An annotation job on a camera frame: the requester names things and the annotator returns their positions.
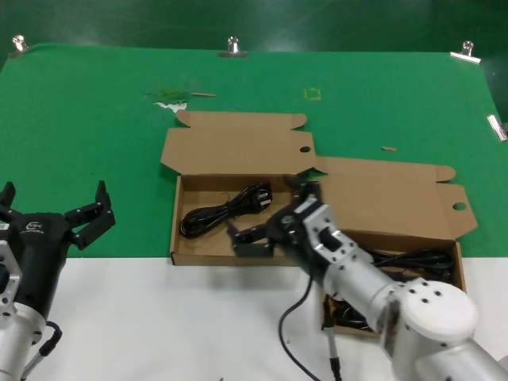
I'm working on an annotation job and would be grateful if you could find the open cardboard box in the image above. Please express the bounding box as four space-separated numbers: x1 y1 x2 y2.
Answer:
160 110 318 266
313 156 479 338

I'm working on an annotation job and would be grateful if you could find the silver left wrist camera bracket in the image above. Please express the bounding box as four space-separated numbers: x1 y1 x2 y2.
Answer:
0 237 24 318

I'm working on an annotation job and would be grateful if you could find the silver binder clip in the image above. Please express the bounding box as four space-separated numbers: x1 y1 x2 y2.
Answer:
8 34 29 59
487 114 508 142
449 40 482 64
217 35 248 59

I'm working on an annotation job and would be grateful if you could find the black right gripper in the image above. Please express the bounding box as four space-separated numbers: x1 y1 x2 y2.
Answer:
228 175 325 279

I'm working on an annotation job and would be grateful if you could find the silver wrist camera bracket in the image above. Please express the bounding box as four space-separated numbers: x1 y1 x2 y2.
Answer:
295 198 358 267
0 237 24 318

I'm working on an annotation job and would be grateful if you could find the black power cable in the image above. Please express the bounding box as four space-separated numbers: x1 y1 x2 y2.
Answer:
179 181 274 239
327 299 374 331
367 248 456 283

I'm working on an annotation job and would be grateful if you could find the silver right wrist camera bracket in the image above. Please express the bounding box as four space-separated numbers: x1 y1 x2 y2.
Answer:
295 198 358 267

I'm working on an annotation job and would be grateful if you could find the right arm cable silver connector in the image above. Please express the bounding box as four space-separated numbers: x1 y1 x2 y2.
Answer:
321 321 343 381

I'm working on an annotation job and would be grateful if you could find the left arm cable with connector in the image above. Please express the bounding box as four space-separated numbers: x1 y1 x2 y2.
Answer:
21 319 64 378

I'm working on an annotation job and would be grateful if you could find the green table mat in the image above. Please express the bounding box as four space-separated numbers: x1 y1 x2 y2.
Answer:
0 42 508 261

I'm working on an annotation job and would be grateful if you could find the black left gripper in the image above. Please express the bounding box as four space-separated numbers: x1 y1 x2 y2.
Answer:
0 181 117 321

